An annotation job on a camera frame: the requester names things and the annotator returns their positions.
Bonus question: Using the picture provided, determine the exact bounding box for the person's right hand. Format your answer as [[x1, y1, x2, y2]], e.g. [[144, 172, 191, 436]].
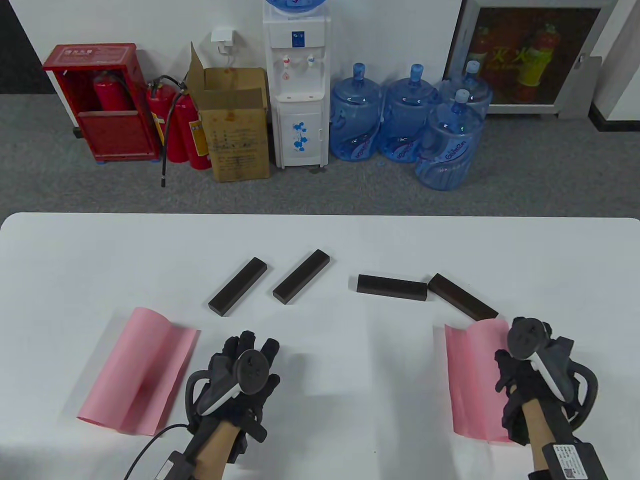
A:
[[494, 348, 556, 444]]

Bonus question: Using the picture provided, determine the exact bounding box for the dark brown block paperweight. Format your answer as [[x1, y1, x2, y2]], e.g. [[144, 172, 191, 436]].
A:
[[357, 274, 429, 302], [428, 273, 499, 322], [208, 257, 268, 318], [272, 249, 330, 305]]

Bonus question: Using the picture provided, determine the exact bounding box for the person's right forearm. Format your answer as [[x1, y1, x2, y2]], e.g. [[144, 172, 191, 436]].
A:
[[520, 397, 551, 473]]

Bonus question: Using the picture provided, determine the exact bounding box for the blue water jug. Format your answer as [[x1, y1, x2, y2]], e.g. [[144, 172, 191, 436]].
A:
[[329, 63, 385, 162], [439, 60, 494, 121], [378, 64, 441, 164], [414, 89, 486, 192]]

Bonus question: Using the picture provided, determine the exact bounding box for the white water dispenser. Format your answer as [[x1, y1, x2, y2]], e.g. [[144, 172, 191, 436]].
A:
[[262, 7, 332, 170]]

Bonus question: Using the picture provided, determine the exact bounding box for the pink paper sheet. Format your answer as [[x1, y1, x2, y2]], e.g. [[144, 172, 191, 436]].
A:
[[444, 318, 521, 446], [76, 307, 202, 437]]

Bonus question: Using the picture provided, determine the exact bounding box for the black wrist module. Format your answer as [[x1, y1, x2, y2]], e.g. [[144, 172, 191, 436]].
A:
[[150, 450, 196, 480], [530, 440, 608, 480]]

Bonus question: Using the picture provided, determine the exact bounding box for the person's left hand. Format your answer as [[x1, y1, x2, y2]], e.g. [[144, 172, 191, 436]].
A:
[[196, 330, 281, 453]]

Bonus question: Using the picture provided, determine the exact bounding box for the white wall socket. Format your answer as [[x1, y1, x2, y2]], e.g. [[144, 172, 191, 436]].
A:
[[210, 27, 236, 56]]

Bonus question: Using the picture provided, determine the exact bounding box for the open cardboard box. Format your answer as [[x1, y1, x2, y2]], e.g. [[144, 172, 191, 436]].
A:
[[188, 42, 271, 183]]

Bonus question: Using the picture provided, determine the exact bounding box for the red fire extinguisher cabinet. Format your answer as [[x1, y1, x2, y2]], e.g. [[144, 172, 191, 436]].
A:
[[42, 43, 161, 163]]

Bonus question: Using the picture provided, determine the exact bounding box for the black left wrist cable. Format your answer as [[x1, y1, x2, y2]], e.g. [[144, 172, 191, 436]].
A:
[[122, 424, 191, 480]]

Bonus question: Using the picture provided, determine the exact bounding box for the black left wrist module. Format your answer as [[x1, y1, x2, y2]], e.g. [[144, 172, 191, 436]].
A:
[[150, 450, 196, 480]]

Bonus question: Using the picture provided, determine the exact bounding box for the black and white left controller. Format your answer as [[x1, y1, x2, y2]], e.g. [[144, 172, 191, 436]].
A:
[[186, 349, 269, 431]]

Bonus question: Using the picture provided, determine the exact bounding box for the person's left forearm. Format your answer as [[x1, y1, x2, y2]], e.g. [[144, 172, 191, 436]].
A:
[[192, 420, 241, 480]]

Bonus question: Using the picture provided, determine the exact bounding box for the glass door wall cabinet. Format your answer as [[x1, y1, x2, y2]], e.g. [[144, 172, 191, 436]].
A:
[[442, 0, 616, 120]]

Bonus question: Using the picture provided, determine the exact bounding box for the black and white right controller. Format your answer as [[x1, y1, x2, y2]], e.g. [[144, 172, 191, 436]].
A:
[[506, 316, 599, 431]]

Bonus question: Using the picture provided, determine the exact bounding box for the blue dispenser water bottle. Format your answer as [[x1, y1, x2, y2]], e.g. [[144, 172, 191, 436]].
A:
[[264, 0, 328, 16]]

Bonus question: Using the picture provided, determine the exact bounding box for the black right wrist module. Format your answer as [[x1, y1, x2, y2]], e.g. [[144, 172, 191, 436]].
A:
[[530, 440, 608, 480]]

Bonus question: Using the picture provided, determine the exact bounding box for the black and white controller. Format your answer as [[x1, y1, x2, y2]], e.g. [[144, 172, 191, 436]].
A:
[[186, 349, 269, 431], [506, 316, 599, 431]]

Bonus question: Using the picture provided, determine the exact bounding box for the red fire extinguisher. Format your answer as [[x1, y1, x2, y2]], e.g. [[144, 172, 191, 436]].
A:
[[172, 90, 212, 171], [146, 75, 189, 188], [92, 70, 135, 112]]

